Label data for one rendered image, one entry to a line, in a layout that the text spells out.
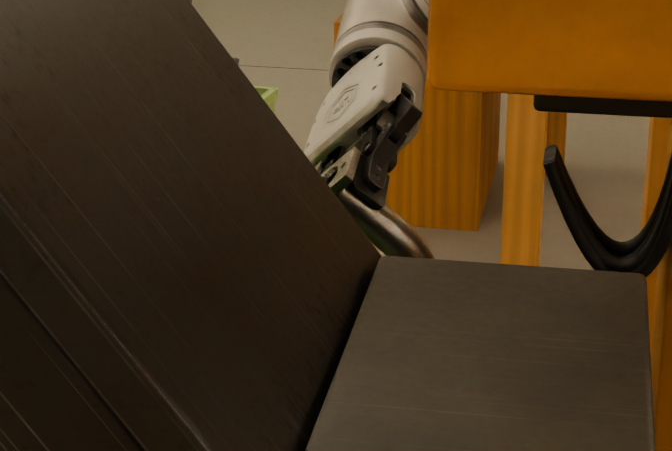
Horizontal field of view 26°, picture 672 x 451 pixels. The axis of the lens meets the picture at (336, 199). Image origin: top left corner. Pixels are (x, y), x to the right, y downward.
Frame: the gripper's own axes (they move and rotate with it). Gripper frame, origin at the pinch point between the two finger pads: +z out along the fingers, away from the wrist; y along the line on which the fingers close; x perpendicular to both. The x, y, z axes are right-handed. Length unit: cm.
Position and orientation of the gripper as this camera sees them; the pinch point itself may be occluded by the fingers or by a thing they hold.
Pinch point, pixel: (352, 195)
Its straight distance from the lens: 112.2
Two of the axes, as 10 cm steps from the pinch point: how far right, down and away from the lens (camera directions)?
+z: -1.4, 6.2, -7.7
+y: 6.5, -5.3, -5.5
